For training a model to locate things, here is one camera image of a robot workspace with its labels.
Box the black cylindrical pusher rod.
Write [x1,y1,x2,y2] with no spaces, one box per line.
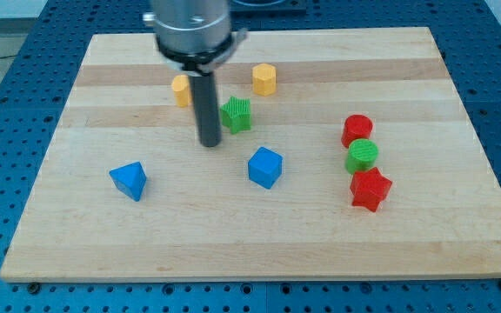
[189,72,222,147]

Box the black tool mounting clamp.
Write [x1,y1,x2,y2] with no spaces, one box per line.
[155,28,248,75]

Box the green star block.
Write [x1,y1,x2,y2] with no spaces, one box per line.
[220,97,252,134]

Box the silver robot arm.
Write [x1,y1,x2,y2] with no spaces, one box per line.
[142,0,247,147]

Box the yellow hexagon block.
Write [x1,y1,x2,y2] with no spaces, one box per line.
[252,63,277,97]

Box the red star block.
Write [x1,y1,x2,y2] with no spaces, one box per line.
[350,167,393,213]

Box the yellow block behind rod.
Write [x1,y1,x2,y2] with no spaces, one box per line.
[170,75,191,108]

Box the blue cube block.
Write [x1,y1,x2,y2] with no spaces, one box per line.
[247,147,284,190]

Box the blue triangular block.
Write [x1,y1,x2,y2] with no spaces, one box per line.
[109,162,147,202]

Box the wooden board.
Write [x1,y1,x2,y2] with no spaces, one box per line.
[0,27,501,283]

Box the red cylinder block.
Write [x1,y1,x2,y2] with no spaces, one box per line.
[341,115,373,148]

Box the green cylinder block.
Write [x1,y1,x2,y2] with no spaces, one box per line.
[345,138,378,175]

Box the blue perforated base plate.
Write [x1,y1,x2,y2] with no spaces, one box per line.
[0,0,501,312]

